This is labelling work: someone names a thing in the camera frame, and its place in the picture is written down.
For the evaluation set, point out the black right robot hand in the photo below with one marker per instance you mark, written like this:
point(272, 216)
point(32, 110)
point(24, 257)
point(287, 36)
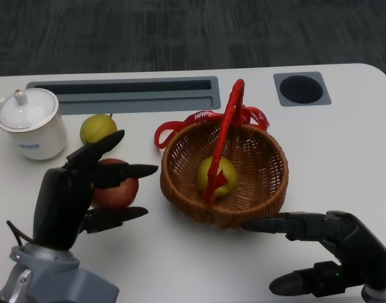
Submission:
point(363, 246)

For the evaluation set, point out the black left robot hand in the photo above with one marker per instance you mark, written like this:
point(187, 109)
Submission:
point(57, 205)

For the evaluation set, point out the red apple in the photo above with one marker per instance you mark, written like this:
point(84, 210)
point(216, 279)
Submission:
point(117, 197)

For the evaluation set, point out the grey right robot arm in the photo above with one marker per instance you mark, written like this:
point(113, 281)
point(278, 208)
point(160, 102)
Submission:
point(379, 296)

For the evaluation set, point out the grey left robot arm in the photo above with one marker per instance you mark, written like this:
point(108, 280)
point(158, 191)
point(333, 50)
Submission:
point(60, 277)

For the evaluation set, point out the yellow-green apple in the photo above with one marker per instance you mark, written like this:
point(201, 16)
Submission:
point(231, 173)

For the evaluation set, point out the white ceramic mug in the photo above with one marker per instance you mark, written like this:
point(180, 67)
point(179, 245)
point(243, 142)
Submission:
point(41, 142)

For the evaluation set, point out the yellow-green pear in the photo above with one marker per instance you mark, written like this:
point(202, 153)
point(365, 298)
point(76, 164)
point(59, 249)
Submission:
point(95, 127)

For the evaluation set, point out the white ceramic mug lid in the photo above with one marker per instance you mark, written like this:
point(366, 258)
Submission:
point(26, 113)

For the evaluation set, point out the grey table grommet hole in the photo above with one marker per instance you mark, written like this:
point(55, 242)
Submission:
point(301, 88)

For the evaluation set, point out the red printed ribbon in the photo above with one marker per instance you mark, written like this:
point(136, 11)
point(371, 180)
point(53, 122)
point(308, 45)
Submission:
point(201, 115)

